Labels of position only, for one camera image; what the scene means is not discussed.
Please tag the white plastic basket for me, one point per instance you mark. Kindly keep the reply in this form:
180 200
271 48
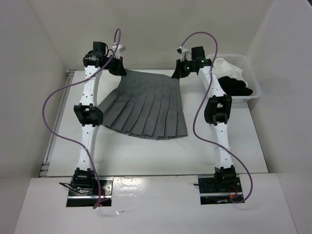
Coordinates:
242 62

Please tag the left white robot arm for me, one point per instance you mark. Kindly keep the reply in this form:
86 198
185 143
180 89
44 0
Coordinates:
89 115

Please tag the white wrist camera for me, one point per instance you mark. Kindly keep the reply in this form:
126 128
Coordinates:
183 53
117 50

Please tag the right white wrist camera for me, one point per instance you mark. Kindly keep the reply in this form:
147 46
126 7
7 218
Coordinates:
183 53

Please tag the aluminium table edge rail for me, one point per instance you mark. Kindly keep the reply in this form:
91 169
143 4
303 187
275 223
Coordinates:
50 148

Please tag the black skirt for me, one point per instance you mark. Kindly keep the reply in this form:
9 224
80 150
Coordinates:
234 87

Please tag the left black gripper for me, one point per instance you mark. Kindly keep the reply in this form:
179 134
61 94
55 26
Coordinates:
119 69

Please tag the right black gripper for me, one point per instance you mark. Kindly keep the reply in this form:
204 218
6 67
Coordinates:
179 72

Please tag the white folded cloth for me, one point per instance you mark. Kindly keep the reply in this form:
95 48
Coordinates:
222 68

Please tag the grey pleated skirt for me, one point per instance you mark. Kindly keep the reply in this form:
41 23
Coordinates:
145 105

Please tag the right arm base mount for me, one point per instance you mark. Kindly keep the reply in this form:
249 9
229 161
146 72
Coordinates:
211 193

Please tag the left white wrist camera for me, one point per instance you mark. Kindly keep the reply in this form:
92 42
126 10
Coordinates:
117 50

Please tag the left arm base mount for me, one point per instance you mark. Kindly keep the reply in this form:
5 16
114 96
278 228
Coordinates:
87 197

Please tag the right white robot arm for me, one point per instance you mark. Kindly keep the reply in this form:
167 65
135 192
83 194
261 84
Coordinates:
216 113

